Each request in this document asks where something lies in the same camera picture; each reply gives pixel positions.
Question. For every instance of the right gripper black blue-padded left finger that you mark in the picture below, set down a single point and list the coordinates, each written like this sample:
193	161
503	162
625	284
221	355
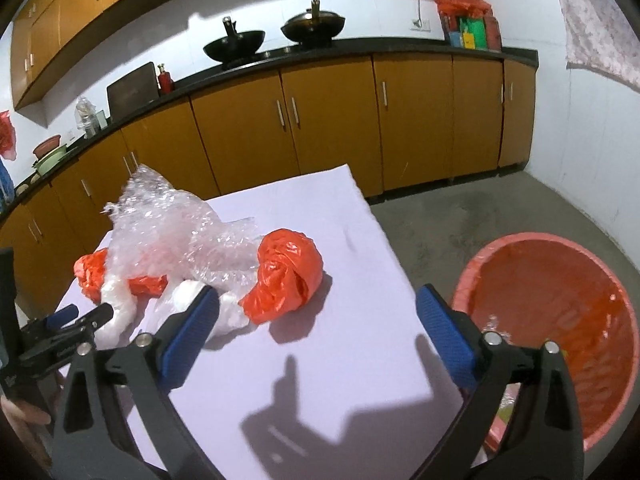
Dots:
116	420

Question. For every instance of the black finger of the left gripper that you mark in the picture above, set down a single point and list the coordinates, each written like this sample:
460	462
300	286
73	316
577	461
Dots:
51	342

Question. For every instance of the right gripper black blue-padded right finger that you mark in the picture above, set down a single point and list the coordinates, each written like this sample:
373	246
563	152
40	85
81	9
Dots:
543	438

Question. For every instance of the white plastic bag ball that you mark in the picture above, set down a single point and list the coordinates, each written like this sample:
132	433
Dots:
211	313

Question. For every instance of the small orange plastic bag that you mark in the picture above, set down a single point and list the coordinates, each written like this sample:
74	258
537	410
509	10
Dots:
90	271

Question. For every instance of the large orange plastic bag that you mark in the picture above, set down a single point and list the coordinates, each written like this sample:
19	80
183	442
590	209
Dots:
289	273

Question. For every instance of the red plastic trash basket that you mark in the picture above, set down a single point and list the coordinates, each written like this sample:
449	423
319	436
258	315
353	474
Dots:
532	287

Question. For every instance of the brown upper kitchen cabinets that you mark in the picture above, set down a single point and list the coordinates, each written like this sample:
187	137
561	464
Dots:
50	36

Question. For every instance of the brown kitchen cabinets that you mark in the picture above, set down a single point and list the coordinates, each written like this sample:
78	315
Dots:
397	120
50	36

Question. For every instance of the brown lower kitchen cabinets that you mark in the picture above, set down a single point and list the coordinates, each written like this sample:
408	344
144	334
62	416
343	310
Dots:
397	120

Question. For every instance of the person's left hand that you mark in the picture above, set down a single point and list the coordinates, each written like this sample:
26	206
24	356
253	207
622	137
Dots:
21	416

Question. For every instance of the clear bubble wrap sheet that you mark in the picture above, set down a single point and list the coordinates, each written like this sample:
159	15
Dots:
159	230

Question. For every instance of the stacked bowls on counter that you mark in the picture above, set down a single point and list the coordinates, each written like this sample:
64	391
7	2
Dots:
48	154

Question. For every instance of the red hanging plastic bag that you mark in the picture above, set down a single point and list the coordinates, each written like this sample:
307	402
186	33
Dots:
7	137

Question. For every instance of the glass jar on counter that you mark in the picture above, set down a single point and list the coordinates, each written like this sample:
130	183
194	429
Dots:
89	120

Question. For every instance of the dark cutting board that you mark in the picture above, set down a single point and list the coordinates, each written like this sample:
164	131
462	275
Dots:
133	91

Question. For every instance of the red bottle on counter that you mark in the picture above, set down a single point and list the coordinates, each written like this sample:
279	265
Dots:
165	81

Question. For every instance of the black wok left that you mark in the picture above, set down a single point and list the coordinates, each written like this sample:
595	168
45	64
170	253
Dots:
235	45

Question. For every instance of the black wok with lid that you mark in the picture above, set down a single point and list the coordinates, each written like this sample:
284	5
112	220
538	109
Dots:
314	26

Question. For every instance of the floral curtain cloth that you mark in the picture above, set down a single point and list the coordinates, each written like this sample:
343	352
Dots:
600	39

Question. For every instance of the colourful boxes on counter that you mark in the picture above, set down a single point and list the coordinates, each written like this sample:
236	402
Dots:
471	33

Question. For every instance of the orange bag on counter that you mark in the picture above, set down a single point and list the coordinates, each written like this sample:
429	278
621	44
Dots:
469	8

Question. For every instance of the wall power socket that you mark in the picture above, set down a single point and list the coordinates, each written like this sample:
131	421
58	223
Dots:
421	25

